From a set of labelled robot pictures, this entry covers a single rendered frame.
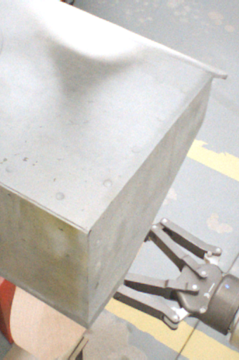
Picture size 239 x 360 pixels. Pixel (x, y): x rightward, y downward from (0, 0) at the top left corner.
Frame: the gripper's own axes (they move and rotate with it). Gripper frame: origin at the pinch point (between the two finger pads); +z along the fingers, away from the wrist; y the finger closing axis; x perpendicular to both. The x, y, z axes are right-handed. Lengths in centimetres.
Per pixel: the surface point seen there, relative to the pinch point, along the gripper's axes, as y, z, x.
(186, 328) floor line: 49, -1, -108
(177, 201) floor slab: 91, 25, -106
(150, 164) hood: -17.3, -13.0, 40.7
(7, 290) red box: 7, 30, -52
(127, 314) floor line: 43, 17, -108
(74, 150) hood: -20.3, -8.6, 42.2
